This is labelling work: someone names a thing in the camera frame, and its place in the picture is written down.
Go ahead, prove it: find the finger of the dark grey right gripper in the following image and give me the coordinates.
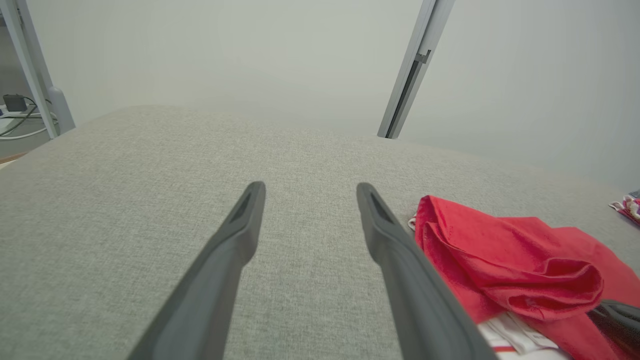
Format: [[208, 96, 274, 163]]
[[587, 299, 640, 358]]

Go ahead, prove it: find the white power strip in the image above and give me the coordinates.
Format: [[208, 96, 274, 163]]
[[0, 107, 56, 121]]

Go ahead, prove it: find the red white striped jersey shirt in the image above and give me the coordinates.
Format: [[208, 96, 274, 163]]
[[407, 195, 640, 360]]

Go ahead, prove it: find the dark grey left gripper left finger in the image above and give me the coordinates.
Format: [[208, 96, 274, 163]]
[[127, 181, 267, 360]]

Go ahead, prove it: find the black power adapter with cables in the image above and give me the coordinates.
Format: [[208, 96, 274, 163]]
[[0, 96, 39, 137]]

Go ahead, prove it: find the grey metal partition end post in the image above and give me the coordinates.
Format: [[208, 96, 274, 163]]
[[0, 0, 76, 140]]

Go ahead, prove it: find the white floor cable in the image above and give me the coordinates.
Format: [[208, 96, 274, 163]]
[[0, 127, 51, 141]]

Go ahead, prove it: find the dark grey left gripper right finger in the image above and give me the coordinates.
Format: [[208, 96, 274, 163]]
[[356, 182, 498, 360]]

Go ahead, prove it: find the red shorts white waistband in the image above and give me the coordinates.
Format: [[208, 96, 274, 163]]
[[608, 190, 640, 227]]

